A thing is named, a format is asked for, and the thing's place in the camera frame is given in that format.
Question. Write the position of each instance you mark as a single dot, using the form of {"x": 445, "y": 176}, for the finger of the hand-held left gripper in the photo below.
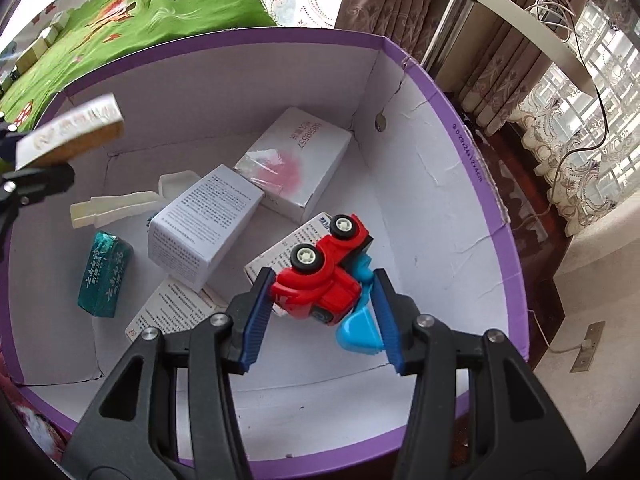
{"x": 40, "y": 180}
{"x": 6, "y": 145}

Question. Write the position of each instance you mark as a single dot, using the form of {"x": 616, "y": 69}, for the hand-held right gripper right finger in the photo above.
{"x": 387, "y": 320}

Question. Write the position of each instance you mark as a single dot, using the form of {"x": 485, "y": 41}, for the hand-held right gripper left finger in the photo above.
{"x": 255, "y": 320}

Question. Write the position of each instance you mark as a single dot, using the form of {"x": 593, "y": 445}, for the white and gold box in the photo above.
{"x": 70, "y": 130}

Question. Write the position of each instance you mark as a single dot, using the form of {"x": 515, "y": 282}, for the red and blue toy car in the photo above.
{"x": 320, "y": 280}

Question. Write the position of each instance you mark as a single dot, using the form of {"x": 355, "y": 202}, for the teal patterned box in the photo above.
{"x": 105, "y": 275}

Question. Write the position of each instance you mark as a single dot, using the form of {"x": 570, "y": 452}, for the round purple cardboard box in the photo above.
{"x": 435, "y": 200}

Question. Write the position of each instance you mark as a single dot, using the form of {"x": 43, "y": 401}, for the white box pink mark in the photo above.
{"x": 295, "y": 155}

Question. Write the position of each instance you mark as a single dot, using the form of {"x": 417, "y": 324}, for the white box black text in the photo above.
{"x": 282, "y": 257}
{"x": 170, "y": 307}

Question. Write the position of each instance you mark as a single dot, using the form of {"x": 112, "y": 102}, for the cream plastic insert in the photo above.
{"x": 110, "y": 210}
{"x": 175, "y": 182}

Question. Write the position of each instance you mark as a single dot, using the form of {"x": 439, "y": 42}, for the tan box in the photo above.
{"x": 22, "y": 66}

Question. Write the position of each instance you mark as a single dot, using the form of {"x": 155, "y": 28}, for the white box grey text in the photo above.
{"x": 200, "y": 230}

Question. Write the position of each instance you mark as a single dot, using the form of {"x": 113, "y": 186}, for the small cream box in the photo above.
{"x": 42, "y": 42}

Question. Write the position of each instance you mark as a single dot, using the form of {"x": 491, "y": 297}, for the green cartoon printed blanket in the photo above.
{"x": 150, "y": 15}

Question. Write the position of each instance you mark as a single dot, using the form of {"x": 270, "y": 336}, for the small round metal disc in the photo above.
{"x": 381, "y": 122}

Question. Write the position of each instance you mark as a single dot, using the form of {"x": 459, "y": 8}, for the metal floor plate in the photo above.
{"x": 587, "y": 347}

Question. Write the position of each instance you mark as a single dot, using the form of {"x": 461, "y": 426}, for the red patterned cloth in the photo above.
{"x": 25, "y": 410}

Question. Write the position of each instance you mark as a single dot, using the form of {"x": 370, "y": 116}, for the beige embroidered lace curtain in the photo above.
{"x": 565, "y": 160}

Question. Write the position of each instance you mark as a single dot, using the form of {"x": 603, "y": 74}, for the chrome table leg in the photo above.
{"x": 452, "y": 35}

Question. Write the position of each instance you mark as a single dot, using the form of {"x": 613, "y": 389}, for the brown patterned curtain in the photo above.
{"x": 380, "y": 0}

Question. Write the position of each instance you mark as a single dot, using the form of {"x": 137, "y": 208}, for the white desk board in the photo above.
{"x": 525, "y": 15}

